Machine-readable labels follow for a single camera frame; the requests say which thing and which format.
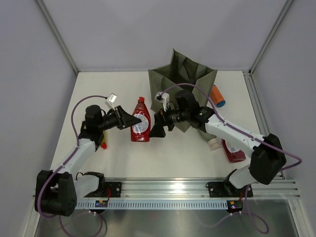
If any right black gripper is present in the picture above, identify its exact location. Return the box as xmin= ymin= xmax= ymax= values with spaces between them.
xmin=149 ymin=103 xmax=190 ymax=138

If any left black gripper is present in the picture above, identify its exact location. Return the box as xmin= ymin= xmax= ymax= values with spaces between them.
xmin=98 ymin=106 xmax=141 ymax=131

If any yellow bottle red cap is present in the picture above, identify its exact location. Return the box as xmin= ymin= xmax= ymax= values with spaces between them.
xmin=79 ymin=121 xmax=108 ymax=150

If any green bottle beige cap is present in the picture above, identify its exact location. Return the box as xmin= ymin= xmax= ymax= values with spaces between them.
xmin=197 ymin=129 xmax=221 ymax=151

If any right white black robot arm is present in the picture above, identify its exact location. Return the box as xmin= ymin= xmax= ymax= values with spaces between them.
xmin=150 ymin=90 xmax=286 ymax=197

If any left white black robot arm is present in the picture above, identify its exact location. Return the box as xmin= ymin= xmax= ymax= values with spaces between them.
xmin=35 ymin=105 xmax=141 ymax=218

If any green canvas bag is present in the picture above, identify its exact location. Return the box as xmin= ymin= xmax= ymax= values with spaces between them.
xmin=148 ymin=50 xmax=218 ymax=132

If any orange bottle blue base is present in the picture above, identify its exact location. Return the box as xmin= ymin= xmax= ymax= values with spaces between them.
xmin=210 ymin=85 xmax=226 ymax=108

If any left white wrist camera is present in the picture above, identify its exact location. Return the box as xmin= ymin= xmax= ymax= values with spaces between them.
xmin=105 ymin=93 xmax=117 ymax=110

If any aluminium mounting rail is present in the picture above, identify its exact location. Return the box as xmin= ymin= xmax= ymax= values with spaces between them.
xmin=70 ymin=177 xmax=300 ymax=199

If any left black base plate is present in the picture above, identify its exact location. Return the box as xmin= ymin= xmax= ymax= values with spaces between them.
xmin=84 ymin=182 xmax=122 ymax=198

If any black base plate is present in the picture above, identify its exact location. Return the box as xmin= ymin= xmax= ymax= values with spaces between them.
xmin=84 ymin=182 xmax=122 ymax=198
xmin=205 ymin=181 xmax=253 ymax=198

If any white slotted cable duct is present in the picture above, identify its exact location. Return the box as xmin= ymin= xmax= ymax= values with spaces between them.
xmin=76 ymin=199 xmax=228 ymax=210

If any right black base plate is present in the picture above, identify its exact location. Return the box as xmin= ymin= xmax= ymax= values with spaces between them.
xmin=205 ymin=181 xmax=253 ymax=198

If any left aluminium frame post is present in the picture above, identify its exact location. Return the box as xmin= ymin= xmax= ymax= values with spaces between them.
xmin=34 ymin=0 xmax=79 ymax=75

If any aluminium frame post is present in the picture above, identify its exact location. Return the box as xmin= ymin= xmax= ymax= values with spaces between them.
xmin=248 ymin=0 xmax=295 ymax=76
xmin=34 ymin=0 xmax=79 ymax=75

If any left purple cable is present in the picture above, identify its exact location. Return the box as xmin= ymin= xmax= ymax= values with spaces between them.
xmin=36 ymin=94 xmax=111 ymax=237

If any purple cable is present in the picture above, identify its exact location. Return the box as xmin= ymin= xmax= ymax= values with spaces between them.
xmin=36 ymin=94 xmax=111 ymax=237
xmin=158 ymin=83 xmax=303 ymax=234

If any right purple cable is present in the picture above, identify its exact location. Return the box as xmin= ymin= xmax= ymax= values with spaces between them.
xmin=158 ymin=83 xmax=303 ymax=234

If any right aluminium frame post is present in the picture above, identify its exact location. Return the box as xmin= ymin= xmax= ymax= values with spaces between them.
xmin=248 ymin=0 xmax=295 ymax=76

